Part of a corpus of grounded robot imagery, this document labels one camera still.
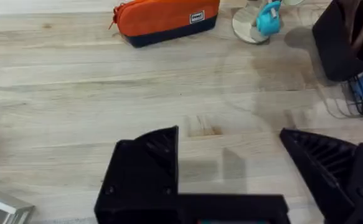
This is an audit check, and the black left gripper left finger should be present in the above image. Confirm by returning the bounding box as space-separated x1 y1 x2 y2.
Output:
93 125 180 224

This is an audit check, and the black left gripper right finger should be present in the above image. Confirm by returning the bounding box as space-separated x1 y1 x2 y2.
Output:
278 128 363 224

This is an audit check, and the teal cup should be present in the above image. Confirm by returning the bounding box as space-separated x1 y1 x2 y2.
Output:
255 0 283 37

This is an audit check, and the cream cup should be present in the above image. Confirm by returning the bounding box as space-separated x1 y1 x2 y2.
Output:
281 0 305 7

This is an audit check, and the white and grey flat box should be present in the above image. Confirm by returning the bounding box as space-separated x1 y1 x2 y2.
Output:
0 183 35 224

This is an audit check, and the orange and navy zip bag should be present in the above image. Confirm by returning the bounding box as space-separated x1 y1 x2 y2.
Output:
108 0 221 49

